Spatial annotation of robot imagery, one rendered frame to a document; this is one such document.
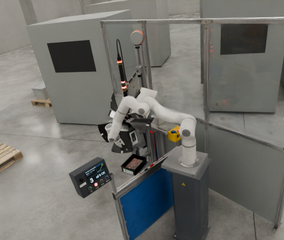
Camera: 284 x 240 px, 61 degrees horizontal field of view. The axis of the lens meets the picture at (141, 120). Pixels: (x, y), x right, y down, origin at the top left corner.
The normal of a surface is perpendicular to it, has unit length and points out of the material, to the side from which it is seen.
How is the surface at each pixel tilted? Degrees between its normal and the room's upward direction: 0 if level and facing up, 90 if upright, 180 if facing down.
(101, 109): 90
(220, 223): 0
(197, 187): 90
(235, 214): 0
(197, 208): 90
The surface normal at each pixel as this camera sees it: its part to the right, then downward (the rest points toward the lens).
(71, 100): -0.30, 0.48
